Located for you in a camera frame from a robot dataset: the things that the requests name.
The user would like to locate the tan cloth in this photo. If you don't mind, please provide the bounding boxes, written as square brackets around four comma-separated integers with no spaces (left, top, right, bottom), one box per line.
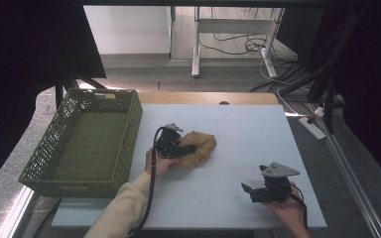
[175,130,218,168]

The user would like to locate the white desk frame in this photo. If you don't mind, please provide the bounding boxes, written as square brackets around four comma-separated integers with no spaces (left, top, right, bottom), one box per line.
[191,6,286,79]

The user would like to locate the aluminium rail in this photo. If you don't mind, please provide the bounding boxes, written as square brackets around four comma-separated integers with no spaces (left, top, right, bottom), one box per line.
[307,102,381,238]

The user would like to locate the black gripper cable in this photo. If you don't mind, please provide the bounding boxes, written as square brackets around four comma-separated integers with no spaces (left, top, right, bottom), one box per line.
[127,126,167,238]
[291,183,310,229]

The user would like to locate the green plastic lattice basket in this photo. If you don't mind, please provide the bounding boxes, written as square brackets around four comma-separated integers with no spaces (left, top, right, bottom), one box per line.
[18,87,144,198]

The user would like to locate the person's right hand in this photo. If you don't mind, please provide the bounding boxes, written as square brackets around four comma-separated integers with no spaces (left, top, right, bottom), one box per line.
[263,189,307,228]

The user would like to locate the white power strip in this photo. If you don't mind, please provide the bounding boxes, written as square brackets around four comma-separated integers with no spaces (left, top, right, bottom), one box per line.
[298,116,326,142]

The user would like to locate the black metal stand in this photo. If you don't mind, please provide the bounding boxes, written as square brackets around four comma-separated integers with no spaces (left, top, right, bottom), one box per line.
[277,0,371,135]
[54,59,108,110]

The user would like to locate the black curtain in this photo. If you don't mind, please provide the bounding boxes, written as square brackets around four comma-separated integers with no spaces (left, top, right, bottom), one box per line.
[0,0,107,196]
[311,0,381,182]

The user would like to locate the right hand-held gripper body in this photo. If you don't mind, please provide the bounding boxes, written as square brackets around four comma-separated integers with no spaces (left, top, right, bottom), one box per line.
[250,162,302,203]

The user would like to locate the black floor cables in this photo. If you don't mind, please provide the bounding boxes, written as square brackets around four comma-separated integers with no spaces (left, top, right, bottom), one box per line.
[197,6,301,67]

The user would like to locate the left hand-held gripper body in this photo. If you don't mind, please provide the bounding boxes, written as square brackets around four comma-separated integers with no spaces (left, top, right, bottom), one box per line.
[155,123,184,158]

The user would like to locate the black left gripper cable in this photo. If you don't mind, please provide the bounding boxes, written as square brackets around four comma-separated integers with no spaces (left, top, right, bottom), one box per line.
[127,126,167,238]

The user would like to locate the wooden table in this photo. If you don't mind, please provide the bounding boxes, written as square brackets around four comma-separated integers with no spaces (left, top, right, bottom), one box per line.
[137,91,280,106]

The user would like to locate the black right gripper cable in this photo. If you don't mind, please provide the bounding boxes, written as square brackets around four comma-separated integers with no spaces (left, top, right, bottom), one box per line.
[291,183,310,229]

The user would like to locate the person's left hand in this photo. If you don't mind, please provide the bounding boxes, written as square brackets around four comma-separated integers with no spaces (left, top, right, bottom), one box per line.
[144,148,180,177]

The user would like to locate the white table mat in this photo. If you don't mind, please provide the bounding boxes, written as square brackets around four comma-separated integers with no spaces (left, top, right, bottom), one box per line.
[51,103,327,230]

